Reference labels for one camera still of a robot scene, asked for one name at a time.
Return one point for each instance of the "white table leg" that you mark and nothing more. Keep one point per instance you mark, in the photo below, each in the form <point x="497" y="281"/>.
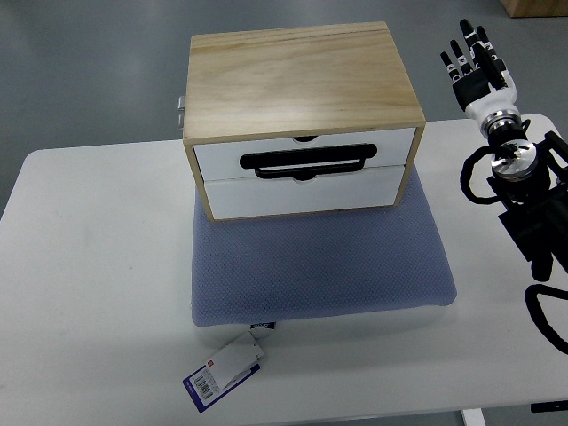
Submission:
<point x="473" y="417"/>

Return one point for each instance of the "white lower drawer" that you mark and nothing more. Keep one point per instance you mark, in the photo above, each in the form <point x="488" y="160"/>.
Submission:
<point x="255" y="197"/>

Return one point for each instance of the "white and blue price tag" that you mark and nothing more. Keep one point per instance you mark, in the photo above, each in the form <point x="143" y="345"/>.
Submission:
<point x="224" y="371"/>

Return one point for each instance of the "metal bracket behind cabinet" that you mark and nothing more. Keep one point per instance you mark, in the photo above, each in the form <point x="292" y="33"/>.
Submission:
<point x="181" y="112"/>

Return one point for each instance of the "blue mesh cushion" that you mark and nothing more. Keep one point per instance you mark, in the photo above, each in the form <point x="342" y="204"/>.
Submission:
<point x="319" y="265"/>

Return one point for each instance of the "dark object under table edge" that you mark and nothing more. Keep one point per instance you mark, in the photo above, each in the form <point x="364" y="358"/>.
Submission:
<point x="549" y="407"/>

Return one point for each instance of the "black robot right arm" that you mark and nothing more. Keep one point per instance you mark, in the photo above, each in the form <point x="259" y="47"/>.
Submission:
<point x="532" y="186"/>

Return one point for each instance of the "white drawer black handle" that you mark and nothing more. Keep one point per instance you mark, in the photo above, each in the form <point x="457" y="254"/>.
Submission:
<point x="243" y="159"/>

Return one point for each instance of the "cardboard box in corner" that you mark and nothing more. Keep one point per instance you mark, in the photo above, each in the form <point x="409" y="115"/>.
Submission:
<point x="535" y="8"/>

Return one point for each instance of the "wooden drawer cabinet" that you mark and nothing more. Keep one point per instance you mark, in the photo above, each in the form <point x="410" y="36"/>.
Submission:
<point x="297" y="83"/>

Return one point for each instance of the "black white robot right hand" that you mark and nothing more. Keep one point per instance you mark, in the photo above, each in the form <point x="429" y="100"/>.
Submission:
<point x="482" y="84"/>

